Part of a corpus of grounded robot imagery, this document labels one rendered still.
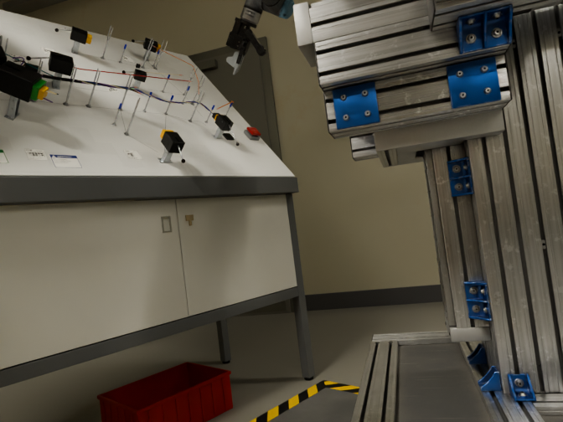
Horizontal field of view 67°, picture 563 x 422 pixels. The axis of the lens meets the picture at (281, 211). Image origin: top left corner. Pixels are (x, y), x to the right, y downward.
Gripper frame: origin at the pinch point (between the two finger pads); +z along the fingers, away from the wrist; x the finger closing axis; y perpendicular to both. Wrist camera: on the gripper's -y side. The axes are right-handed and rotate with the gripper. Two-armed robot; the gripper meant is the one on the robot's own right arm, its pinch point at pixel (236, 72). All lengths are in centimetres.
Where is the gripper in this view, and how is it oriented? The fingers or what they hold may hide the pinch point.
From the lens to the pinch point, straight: 188.5
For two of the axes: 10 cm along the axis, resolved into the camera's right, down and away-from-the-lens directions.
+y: -9.2, -3.8, -0.6
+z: -3.8, 8.7, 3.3
